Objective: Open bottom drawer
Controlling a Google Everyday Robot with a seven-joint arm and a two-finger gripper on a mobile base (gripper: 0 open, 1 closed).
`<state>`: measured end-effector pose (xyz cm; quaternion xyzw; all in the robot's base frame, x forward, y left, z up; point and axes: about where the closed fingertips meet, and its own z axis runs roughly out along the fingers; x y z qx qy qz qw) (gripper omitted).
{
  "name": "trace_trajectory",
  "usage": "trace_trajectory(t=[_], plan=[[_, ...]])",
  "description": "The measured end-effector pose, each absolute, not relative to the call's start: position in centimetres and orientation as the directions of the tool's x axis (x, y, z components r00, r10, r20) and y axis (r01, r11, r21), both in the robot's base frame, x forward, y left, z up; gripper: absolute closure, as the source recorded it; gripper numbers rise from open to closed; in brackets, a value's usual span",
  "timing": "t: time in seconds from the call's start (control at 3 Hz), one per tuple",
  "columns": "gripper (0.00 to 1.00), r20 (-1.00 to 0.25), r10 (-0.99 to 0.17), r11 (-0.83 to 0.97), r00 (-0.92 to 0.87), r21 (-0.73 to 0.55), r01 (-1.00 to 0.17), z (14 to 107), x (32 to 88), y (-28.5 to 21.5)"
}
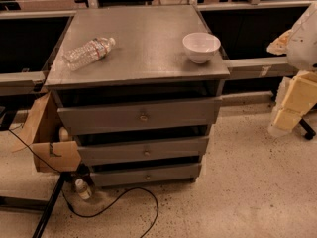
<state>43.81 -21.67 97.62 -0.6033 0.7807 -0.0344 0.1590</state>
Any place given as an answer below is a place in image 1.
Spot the grey drawer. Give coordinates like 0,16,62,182
90,163,201,186
58,97,222,135
78,136,209,166

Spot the grey bench rail left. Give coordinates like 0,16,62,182
0,71,48,96

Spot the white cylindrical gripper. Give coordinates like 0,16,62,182
268,71,317,137

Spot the brown cardboard box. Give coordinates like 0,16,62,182
11,93,81,173

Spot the grey bench rail right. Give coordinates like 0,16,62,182
225,57,298,80

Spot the grey bottom drawer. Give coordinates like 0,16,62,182
90,163,201,186

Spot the grey bench rail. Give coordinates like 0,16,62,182
0,71,48,96
225,57,298,80

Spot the white ceramic bowl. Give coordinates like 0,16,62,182
182,32,221,63

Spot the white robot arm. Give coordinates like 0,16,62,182
266,2,317,137

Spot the clear plastic water bottle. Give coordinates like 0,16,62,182
62,37,116,70

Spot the grey top drawer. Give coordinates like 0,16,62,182
58,97,222,135

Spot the black floor cable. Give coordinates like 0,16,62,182
7,127,160,238

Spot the small white-capped bottle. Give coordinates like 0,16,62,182
75,178,92,200

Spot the grey middle drawer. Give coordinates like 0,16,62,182
78,136,209,166

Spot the grey drawer cabinet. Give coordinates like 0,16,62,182
46,5,229,174

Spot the black stand leg left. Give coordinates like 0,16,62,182
32,173,66,238

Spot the black wheeled stand leg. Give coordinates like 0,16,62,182
299,119,316,140

